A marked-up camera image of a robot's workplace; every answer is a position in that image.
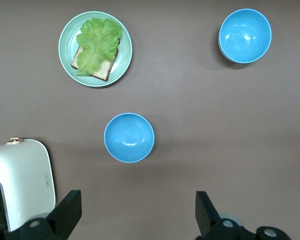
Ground toasted bread slice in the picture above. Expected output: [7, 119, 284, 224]
[70, 37, 121, 82]

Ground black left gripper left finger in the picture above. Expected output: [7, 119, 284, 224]
[3, 189, 83, 240]

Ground white toaster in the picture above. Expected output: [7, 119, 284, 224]
[0, 136, 57, 233]

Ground pale green plate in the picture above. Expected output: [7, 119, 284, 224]
[58, 10, 133, 88]

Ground blue bowl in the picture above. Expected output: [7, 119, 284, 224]
[103, 112, 156, 164]
[217, 8, 273, 64]

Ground green lettuce leaf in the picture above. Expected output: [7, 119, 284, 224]
[73, 17, 124, 77]

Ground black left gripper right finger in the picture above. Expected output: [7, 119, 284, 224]
[194, 190, 291, 240]

